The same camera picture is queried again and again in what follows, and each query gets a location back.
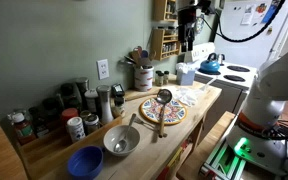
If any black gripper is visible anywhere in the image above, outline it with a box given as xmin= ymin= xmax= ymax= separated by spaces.
xmin=177 ymin=6 xmax=198 ymax=54

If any blue kettle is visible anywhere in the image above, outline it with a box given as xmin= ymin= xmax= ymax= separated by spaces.
xmin=198 ymin=52 xmax=227 ymax=75

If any brown wooden utensil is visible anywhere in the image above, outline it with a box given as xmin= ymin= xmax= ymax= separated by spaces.
xmin=148 ymin=49 xmax=157 ymax=62

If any small spice jar black lid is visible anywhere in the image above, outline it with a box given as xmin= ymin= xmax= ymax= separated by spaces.
xmin=163 ymin=70 xmax=171 ymax=85
xmin=154 ymin=70 xmax=165 ymax=88

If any white plastic spatula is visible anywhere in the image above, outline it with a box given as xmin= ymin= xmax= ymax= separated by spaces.
xmin=197 ymin=77 xmax=218 ymax=93

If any white crumpled cloth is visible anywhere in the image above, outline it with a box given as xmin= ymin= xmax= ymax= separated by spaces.
xmin=169 ymin=84 xmax=206 ymax=108

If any wooden slotted spatula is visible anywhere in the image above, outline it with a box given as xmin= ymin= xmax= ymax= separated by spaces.
xmin=130 ymin=49 xmax=142 ymax=68

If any white utensil crock red print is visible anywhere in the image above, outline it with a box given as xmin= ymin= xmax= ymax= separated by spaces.
xmin=133 ymin=64 xmax=155 ymax=93

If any black stove burner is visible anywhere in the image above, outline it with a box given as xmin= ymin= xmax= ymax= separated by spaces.
xmin=226 ymin=65 xmax=251 ymax=73
xmin=223 ymin=74 xmax=247 ymax=83

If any white refrigerator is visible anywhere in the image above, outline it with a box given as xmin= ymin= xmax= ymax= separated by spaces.
xmin=213 ymin=0 xmax=285 ymax=69

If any white stove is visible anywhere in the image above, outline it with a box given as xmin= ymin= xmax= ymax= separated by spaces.
xmin=183 ymin=41 xmax=259 ymax=141

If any colourful patterned plate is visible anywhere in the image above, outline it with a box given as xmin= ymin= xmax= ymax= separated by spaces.
xmin=139 ymin=96 xmax=188 ymax=127

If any wooden cutting board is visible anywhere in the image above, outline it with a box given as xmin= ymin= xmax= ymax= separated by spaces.
xmin=123 ymin=86 xmax=162 ymax=102

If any white paper note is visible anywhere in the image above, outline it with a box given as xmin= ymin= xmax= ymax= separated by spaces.
xmin=240 ymin=3 xmax=255 ymax=26

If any black kitchen timer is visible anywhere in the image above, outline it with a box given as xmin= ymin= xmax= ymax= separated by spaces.
xmin=111 ymin=83 xmax=126 ymax=98

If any orange fridge magnet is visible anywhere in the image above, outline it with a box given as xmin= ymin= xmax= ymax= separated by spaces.
xmin=255 ymin=2 xmax=268 ymax=15

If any metal fork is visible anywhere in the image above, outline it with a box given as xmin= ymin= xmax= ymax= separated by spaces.
xmin=133 ymin=117 xmax=162 ymax=133

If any pepper jar black lid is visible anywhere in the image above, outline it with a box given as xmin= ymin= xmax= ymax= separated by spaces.
xmin=113 ymin=95 xmax=127 ymax=119

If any blue paper sheet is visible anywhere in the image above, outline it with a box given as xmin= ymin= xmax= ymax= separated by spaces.
xmin=262 ymin=0 xmax=281 ymax=24

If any steel and white grinder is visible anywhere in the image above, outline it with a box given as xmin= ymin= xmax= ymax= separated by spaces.
xmin=95 ymin=84 xmax=115 ymax=126

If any wooden robot stand board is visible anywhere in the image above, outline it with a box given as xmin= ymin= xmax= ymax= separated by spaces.
xmin=176 ymin=111 xmax=236 ymax=180

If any white ceramic bowl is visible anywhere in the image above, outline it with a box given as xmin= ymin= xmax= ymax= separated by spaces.
xmin=102 ymin=124 xmax=141 ymax=158

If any white cap spice shaker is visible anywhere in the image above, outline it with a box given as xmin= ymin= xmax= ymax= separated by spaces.
xmin=84 ymin=88 xmax=100 ymax=115

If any steel canister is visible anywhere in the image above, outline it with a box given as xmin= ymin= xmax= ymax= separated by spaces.
xmin=74 ymin=77 xmax=91 ymax=101

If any red yellow package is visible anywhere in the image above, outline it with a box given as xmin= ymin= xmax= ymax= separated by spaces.
xmin=155 ymin=139 xmax=192 ymax=180

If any metal spoon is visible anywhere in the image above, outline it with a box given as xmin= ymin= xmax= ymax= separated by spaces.
xmin=113 ymin=113 xmax=137 ymax=154

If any small glass jar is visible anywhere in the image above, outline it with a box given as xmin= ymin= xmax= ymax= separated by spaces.
xmin=79 ymin=109 xmax=93 ymax=122

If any small jar metal lid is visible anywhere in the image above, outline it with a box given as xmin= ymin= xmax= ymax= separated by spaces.
xmin=83 ymin=114 xmax=102 ymax=136

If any tall dark bottle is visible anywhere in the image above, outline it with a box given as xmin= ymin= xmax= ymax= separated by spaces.
xmin=59 ymin=83 xmax=76 ymax=102

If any red lid jar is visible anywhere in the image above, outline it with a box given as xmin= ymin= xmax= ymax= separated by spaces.
xmin=60 ymin=107 xmax=80 ymax=126

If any white printed shaker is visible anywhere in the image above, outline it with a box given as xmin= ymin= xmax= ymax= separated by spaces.
xmin=66 ymin=116 xmax=87 ymax=144

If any dark spice jar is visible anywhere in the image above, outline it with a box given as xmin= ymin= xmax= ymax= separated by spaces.
xmin=42 ymin=97 xmax=61 ymax=123

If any blue plastic bowl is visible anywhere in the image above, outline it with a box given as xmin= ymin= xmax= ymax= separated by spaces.
xmin=66 ymin=145 xmax=105 ymax=180

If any dark sauce bottle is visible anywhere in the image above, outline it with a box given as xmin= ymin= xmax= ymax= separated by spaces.
xmin=28 ymin=105 xmax=50 ymax=139

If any wooden spice tray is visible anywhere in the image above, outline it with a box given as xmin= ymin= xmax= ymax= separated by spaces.
xmin=15 ymin=114 xmax=124 ymax=180

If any hot sauce bottle white cap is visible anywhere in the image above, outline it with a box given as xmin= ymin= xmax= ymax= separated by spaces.
xmin=11 ymin=112 xmax=38 ymax=146

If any decorative wall plate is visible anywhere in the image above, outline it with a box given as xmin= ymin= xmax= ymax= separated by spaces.
xmin=196 ymin=15 xmax=206 ymax=36

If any short wooden wall spice rack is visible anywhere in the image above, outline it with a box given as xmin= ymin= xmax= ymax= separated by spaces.
xmin=150 ymin=27 xmax=184 ymax=62

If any tall wooden wall spice rack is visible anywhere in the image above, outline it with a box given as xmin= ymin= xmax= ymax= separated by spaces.
xmin=153 ymin=0 xmax=179 ymax=24

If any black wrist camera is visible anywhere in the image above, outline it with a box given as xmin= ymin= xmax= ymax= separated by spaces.
xmin=197 ymin=0 xmax=216 ymax=15

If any metal utensil handle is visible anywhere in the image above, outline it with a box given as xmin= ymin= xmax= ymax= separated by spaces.
xmin=118 ymin=56 xmax=137 ymax=68

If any white wall outlet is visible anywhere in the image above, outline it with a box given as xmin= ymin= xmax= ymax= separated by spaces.
xmin=96 ymin=58 xmax=111 ymax=81

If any metal robot mounting frame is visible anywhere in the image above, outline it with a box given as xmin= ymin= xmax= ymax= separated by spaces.
xmin=198 ymin=134 xmax=288 ymax=179

